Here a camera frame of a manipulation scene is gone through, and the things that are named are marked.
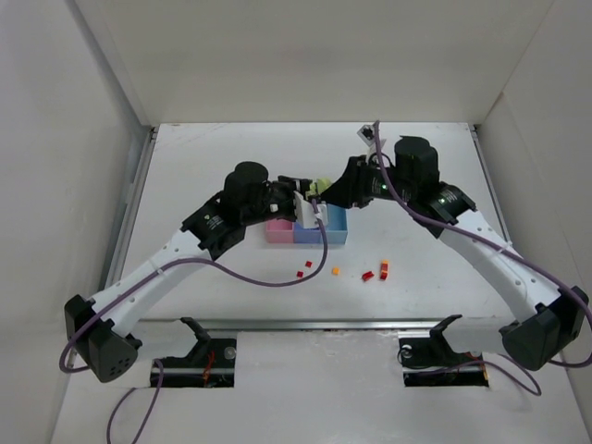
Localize green lego brick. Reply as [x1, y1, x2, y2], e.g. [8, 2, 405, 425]
[309, 178, 332, 196]

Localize red orange lego stack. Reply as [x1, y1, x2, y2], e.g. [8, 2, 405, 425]
[379, 261, 389, 280]

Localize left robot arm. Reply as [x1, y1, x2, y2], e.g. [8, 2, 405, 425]
[64, 161, 317, 383]

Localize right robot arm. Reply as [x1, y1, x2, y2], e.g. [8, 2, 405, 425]
[320, 136, 591, 371]

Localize pink container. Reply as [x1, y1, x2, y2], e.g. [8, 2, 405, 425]
[265, 219, 294, 244]

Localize light blue container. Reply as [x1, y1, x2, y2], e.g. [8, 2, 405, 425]
[320, 204, 349, 245]

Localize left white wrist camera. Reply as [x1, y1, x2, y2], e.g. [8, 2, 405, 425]
[294, 192, 328, 229]

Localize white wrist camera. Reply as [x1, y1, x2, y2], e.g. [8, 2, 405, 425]
[294, 192, 328, 229]
[357, 120, 383, 163]

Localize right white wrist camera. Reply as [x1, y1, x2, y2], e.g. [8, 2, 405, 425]
[357, 120, 383, 163]

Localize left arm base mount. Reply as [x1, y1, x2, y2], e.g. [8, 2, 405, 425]
[139, 317, 238, 389]

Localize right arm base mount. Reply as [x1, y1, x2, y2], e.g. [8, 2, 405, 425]
[397, 314, 489, 388]

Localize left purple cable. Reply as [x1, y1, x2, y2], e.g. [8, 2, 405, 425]
[57, 196, 330, 444]

